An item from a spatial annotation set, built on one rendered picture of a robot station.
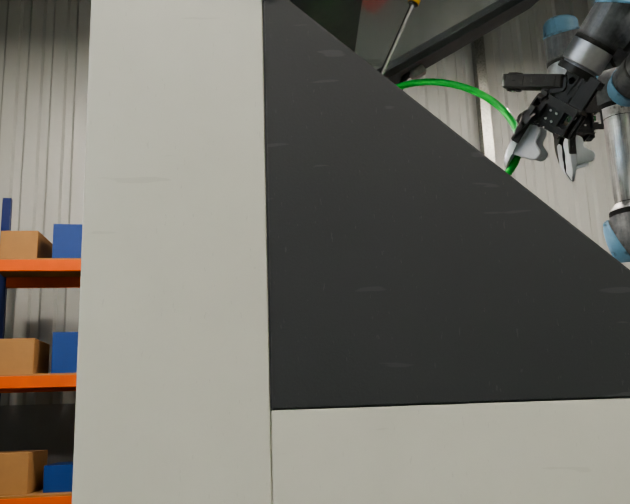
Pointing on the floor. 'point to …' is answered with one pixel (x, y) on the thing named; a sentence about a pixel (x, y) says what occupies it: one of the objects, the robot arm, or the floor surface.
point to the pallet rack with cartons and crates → (26, 355)
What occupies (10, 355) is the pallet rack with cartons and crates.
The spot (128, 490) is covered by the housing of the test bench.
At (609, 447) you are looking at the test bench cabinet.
